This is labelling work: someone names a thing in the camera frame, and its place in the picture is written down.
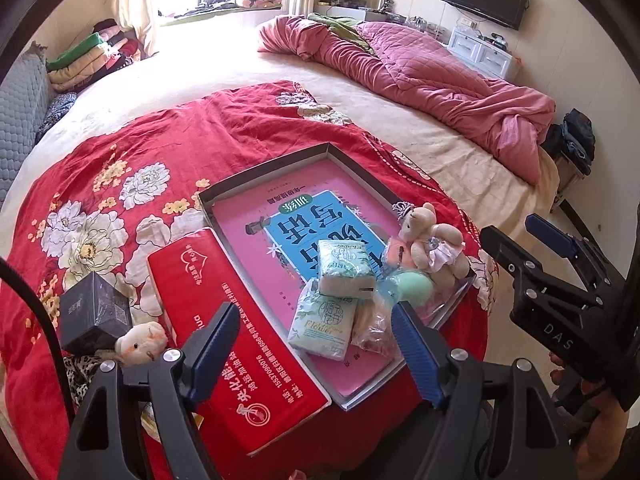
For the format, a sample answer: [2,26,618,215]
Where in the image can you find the white plush toy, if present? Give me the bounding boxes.
[114,320,169,366]

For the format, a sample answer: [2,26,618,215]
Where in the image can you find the white drawer cabinet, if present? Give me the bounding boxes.
[446,25,516,81]

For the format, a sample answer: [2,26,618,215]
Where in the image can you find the dark clothes pile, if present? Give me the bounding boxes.
[541,108,596,182]

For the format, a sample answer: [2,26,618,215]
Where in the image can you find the grey quilted headboard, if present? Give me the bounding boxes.
[0,50,54,207]

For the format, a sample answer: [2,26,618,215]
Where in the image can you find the clothes on window sill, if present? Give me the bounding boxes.
[169,0,287,19]

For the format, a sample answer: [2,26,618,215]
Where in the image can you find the bed with cream sheet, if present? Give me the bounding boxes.
[0,14,561,281]

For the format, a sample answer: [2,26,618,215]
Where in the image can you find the plush bear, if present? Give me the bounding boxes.
[397,202,466,274]

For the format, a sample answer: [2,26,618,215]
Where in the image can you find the cluttered dresser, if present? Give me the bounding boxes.
[317,0,451,42]

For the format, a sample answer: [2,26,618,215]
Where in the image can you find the green sponge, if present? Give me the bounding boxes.
[384,264,442,312]

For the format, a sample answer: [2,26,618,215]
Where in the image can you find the leopard print cloth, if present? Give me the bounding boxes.
[61,354,110,407]

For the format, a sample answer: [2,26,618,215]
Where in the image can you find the red floral blanket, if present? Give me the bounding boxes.
[0,80,497,480]

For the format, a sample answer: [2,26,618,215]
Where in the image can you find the black cable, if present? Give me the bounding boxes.
[0,257,68,378]

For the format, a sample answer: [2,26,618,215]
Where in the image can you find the green floral tissue packet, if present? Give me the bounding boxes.
[289,291,359,362]

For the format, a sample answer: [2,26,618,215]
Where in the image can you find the pink quilt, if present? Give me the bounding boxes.
[257,15,557,187]

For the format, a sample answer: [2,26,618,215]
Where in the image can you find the pink and blue book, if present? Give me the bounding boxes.
[212,157,452,407]

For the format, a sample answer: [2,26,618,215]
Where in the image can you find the person's right hand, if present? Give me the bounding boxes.
[549,351,631,461]

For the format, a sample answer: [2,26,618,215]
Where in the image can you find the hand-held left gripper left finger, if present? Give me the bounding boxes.
[60,302,242,480]

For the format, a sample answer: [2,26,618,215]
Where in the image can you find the stack of folded blankets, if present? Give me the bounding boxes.
[45,18,147,94]

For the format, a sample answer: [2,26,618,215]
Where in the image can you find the clear bag with beige pad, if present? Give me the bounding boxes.
[351,292,399,359]

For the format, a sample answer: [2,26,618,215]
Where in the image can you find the black box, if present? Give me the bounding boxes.
[58,272,134,356]

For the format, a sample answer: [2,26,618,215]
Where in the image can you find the shallow cardboard tray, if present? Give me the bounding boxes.
[196,142,477,413]

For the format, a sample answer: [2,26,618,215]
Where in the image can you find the dark patterned pillow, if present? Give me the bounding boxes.
[35,91,79,147]

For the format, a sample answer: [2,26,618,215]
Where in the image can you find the green cloth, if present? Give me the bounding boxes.
[306,12,377,57]

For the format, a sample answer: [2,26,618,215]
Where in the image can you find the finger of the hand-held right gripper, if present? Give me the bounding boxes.
[479,226,553,288]
[524,213,608,261]

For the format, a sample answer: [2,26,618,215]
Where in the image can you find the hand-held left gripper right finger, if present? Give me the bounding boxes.
[391,302,572,480]

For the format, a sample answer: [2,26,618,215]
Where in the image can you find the pale green tissue packet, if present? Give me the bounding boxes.
[317,239,379,302]

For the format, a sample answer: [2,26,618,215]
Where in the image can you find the red tissue box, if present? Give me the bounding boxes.
[146,227,332,457]

